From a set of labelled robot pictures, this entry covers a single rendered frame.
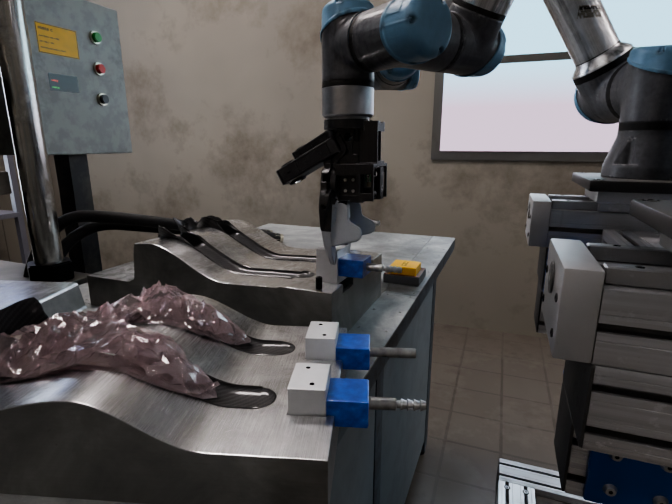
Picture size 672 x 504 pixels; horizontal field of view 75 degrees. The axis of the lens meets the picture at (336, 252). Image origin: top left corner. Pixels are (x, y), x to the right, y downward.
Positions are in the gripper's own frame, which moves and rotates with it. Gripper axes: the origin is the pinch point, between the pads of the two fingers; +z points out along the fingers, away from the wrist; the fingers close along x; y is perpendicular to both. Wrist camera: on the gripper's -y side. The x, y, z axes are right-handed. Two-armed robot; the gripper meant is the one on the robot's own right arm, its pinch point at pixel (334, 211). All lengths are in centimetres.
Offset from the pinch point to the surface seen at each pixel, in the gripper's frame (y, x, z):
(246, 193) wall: -133, 166, 19
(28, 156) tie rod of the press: -61, -27, -13
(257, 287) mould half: 1.7, -36.0, 6.6
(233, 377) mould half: 11, -56, 9
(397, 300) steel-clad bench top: 18.1, -11.6, 15.0
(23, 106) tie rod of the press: -60, -26, -23
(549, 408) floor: 60, 95, 95
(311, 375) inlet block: 21, -57, 7
